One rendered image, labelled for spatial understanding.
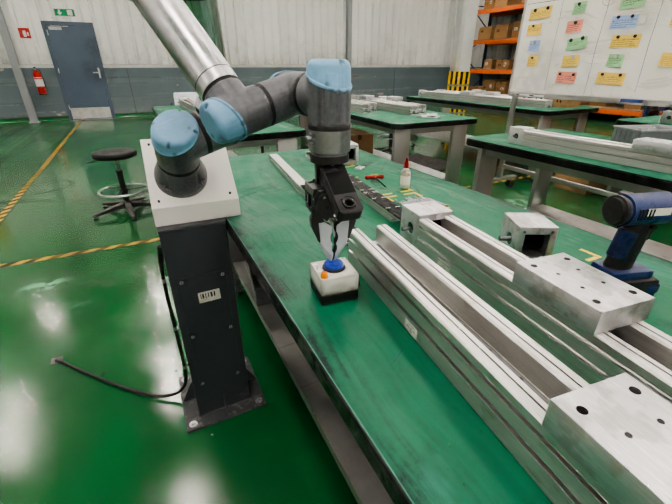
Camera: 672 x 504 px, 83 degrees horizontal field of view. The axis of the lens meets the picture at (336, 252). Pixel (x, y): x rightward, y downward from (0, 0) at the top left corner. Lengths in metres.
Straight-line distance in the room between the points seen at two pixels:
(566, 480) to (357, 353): 0.32
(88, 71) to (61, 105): 1.05
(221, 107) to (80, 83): 11.02
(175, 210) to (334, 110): 0.70
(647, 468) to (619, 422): 0.05
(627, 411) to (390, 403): 0.27
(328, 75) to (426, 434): 0.54
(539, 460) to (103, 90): 11.51
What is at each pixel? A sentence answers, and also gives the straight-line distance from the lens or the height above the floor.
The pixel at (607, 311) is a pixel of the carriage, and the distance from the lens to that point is 0.65.
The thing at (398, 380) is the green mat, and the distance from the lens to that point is 0.61.
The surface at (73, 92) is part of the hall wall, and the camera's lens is 11.70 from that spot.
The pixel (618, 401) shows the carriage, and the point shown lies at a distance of 0.50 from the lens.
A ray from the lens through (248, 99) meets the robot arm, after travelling 0.70.
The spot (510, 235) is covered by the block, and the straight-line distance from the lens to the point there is 1.02.
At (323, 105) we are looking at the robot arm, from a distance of 0.66.
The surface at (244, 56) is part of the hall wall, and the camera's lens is 12.01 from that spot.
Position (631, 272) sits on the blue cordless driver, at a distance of 0.94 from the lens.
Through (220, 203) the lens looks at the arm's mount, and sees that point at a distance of 1.23.
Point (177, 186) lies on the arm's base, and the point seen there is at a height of 0.90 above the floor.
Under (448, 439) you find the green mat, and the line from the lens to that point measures 0.56.
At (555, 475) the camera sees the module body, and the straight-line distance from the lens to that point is 0.54.
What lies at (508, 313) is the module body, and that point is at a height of 0.80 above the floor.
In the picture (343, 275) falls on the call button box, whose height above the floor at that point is 0.84.
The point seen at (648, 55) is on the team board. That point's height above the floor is 1.27.
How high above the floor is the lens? 1.21
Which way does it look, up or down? 26 degrees down
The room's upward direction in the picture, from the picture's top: straight up
